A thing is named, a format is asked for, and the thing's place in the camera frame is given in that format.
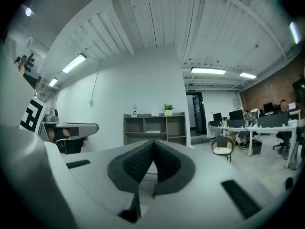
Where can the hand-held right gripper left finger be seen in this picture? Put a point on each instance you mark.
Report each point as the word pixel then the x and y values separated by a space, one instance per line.
pixel 95 173

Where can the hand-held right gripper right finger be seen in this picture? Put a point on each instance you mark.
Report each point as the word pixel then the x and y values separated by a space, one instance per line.
pixel 202 187

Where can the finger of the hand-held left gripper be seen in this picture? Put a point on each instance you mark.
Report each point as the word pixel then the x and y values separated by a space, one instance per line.
pixel 88 129

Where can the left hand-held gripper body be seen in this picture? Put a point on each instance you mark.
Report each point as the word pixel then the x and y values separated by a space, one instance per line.
pixel 32 114

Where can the person's left hand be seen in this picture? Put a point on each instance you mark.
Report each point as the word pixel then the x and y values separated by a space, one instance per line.
pixel 85 142

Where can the silver metal appliance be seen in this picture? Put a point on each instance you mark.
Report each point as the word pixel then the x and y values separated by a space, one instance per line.
pixel 51 116

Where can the long ceiling light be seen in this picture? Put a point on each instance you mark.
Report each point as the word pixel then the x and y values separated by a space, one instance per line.
pixel 208 70
pixel 74 63
pixel 247 75
pixel 53 82

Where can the white seat cushion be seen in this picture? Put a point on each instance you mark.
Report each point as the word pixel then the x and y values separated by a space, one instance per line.
pixel 222 150

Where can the dark wicker chair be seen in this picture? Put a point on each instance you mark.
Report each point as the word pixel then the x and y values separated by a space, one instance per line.
pixel 224 141

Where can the white flat box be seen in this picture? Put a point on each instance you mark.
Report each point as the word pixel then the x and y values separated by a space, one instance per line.
pixel 153 131

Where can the grey wooden desk with shelves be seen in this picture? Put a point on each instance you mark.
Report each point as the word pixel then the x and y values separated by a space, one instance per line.
pixel 155 125

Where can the black trash bin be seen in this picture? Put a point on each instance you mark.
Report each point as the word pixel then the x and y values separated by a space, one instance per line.
pixel 257 148

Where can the white paper sheet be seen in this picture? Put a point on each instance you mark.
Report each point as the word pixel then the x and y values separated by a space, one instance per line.
pixel 157 115

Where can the black glass door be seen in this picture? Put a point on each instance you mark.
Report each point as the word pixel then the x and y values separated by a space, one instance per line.
pixel 197 116

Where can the black computer monitor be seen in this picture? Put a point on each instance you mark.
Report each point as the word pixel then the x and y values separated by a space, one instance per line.
pixel 268 108
pixel 236 115
pixel 217 117

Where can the dark grey desk partition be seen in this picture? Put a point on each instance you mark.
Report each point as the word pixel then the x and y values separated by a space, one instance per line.
pixel 236 123
pixel 273 120

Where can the potted green plant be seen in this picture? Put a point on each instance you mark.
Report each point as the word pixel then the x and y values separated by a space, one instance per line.
pixel 168 108

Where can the long white office desk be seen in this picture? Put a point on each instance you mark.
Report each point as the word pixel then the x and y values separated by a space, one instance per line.
pixel 262 129

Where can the black oval device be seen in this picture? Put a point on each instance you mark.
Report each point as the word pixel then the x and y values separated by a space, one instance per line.
pixel 289 183

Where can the black office chair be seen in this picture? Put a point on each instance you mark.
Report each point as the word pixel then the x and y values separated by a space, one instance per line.
pixel 283 144

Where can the green exit sign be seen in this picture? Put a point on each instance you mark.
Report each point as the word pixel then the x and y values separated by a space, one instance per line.
pixel 191 91

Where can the white round robot device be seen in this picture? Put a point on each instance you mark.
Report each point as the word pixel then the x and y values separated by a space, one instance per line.
pixel 296 154

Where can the large black television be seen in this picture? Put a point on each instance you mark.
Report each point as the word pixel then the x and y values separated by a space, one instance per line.
pixel 299 89

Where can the wall poster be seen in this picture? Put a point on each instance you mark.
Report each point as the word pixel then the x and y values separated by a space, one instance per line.
pixel 23 63

